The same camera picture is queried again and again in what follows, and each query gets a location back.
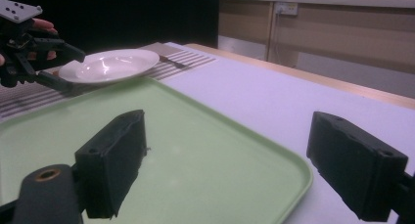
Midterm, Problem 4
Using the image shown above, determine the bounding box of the light green tray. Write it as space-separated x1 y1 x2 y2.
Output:
0 76 314 224

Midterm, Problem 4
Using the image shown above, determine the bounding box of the white plate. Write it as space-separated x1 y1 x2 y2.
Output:
58 48 161 85

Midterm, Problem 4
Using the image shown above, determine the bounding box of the white wall socket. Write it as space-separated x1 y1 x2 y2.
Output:
273 1 300 17

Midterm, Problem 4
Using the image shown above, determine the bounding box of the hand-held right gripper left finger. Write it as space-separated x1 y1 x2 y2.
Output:
74 109 149 220

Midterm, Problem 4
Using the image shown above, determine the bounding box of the white cable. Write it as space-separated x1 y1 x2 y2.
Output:
271 11 282 57

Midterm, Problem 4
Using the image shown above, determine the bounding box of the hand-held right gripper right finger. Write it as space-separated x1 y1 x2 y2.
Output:
305 111 409 223

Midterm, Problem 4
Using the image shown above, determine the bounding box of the striped placemat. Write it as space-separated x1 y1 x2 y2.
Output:
0 41 218 121

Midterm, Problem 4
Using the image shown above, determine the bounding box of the metal fork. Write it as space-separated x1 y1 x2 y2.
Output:
159 55 189 69

